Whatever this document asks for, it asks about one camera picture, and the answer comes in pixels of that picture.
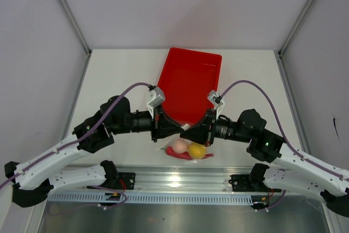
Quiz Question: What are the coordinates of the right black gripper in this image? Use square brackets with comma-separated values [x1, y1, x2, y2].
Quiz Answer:
[180, 109, 252, 148]

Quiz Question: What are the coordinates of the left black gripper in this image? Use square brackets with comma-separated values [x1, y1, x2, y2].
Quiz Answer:
[111, 104, 184, 143]

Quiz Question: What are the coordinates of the yellow bell pepper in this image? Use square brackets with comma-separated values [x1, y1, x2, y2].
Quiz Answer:
[188, 143, 207, 159]

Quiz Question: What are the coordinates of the clear zip top bag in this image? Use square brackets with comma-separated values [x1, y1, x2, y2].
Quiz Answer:
[158, 134, 214, 162]

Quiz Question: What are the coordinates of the pale egg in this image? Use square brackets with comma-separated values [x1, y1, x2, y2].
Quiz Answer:
[172, 139, 188, 154]

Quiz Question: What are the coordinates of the red chili pepper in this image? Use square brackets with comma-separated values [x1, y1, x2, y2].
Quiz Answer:
[165, 147, 214, 160]

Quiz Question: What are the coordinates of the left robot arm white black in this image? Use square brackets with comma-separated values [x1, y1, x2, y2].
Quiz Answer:
[4, 95, 184, 207]

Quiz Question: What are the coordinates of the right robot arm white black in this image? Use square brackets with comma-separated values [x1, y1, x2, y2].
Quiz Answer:
[180, 109, 348, 217]

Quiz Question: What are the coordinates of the red plastic tray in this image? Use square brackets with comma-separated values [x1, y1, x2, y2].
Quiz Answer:
[157, 47, 222, 126]

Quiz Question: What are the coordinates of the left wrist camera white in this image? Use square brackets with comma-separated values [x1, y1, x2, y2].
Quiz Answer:
[146, 86, 166, 117]

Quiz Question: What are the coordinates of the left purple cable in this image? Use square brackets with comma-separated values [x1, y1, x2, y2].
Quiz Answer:
[0, 82, 153, 211]

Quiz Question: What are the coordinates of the purple cable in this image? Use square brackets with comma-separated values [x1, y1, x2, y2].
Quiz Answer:
[216, 80, 349, 181]
[0, 82, 153, 211]

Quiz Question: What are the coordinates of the aluminium mounting rail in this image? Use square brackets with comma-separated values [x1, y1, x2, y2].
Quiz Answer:
[54, 164, 300, 196]

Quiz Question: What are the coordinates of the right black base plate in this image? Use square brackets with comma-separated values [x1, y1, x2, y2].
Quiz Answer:
[228, 164, 272, 193]

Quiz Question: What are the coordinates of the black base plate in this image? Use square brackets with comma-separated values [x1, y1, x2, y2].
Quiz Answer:
[100, 172, 136, 190]
[228, 164, 272, 193]

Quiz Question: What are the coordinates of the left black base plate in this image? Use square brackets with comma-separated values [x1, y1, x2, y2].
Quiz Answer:
[100, 172, 136, 190]

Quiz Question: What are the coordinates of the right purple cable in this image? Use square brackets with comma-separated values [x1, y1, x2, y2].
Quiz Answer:
[216, 80, 349, 181]

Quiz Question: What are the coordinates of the slotted cable duct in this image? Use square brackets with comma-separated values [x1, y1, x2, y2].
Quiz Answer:
[48, 191, 268, 206]

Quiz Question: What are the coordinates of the right aluminium frame post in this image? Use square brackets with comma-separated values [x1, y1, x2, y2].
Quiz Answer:
[278, 0, 335, 56]

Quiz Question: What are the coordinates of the aluminium frame post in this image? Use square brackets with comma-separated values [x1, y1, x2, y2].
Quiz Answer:
[56, 0, 92, 57]
[278, 0, 335, 56]

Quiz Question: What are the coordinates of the left aluminium frame post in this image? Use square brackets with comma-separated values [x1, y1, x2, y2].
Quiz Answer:
[56, 0, 92, 57]

